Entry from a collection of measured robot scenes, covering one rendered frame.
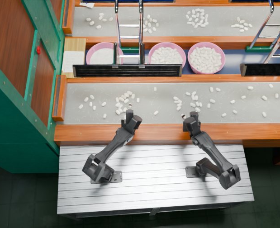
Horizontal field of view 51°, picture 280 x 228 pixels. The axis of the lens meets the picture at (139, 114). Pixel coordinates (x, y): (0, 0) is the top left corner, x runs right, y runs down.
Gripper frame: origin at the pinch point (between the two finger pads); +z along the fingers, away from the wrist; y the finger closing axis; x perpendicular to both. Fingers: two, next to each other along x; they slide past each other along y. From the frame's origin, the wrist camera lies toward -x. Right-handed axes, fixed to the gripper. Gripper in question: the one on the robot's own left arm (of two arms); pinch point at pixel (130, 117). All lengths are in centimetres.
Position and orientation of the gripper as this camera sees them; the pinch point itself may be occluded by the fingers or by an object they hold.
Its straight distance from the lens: 180.2
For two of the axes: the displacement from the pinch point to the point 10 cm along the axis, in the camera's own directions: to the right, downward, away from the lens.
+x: -0.1, 9.0, 4.5
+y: -10.0, 0.0, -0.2
